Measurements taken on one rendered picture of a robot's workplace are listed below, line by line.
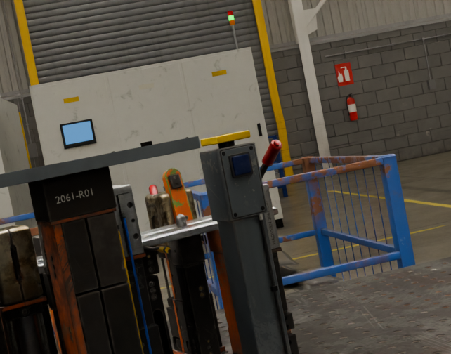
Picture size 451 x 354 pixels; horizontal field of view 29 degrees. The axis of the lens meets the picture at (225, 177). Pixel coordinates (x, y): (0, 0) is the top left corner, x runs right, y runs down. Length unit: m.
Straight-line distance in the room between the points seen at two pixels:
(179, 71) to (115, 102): 0.76
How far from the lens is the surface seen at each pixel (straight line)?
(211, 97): 9.52
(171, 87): 9.47
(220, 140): 1.35
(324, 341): 1.87
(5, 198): 9.36
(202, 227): 1.63
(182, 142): 1.28
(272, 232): 1.56
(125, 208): 1.44
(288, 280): 3.43
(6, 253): 1.40
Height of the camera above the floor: 1.17
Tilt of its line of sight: 3 degrees down
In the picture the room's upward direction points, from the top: 11 degrees counter-clockwise
